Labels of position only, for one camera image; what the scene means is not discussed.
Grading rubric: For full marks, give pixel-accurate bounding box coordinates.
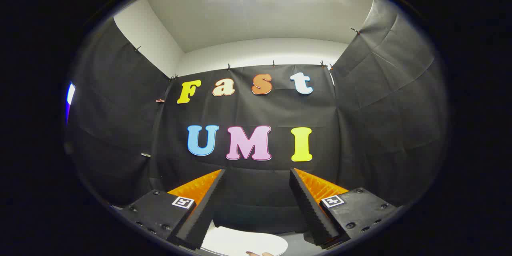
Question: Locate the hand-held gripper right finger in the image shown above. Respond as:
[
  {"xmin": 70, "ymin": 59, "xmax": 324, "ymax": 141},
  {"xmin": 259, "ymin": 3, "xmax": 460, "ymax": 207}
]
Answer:
[{"xmin": 289, "ymin": 168, "xmax": 398, "ymax": 248}]

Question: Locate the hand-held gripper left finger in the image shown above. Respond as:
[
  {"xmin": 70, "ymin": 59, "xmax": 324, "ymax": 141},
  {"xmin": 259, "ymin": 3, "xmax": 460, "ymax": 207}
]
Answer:
[{"xmin": 119, "ymin": 169, "xmax": 226, "ymax": 250}]

